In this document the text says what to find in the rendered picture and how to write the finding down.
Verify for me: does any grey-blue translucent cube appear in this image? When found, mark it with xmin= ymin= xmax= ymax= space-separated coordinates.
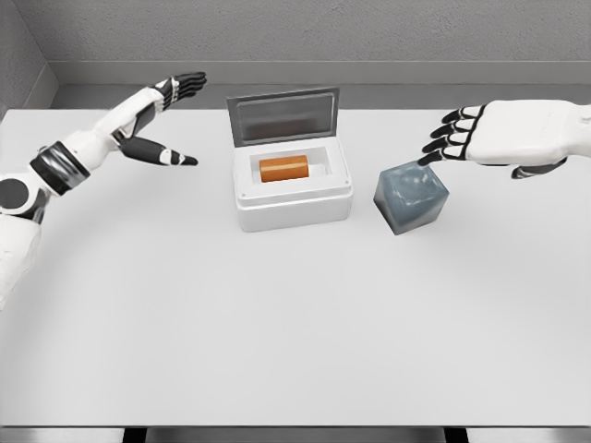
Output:
xmin=372 ymin=161 xmax=451 ymax=236

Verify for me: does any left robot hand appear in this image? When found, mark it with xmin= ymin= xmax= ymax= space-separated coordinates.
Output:
xmin=94 ymin=71 xmax=208 ymax=168

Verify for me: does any white box with hinged lid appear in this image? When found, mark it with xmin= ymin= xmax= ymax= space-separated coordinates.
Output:
xmin=225 ymin=86 xmax=356 ymax=233

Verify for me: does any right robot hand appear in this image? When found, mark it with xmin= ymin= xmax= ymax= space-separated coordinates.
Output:
xmin=417 ymin=100 xmax=578 ymax=180

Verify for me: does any orange cylinder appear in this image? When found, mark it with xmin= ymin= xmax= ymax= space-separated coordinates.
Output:
xmin=259 ymin=155 xmax=309 ymax=184

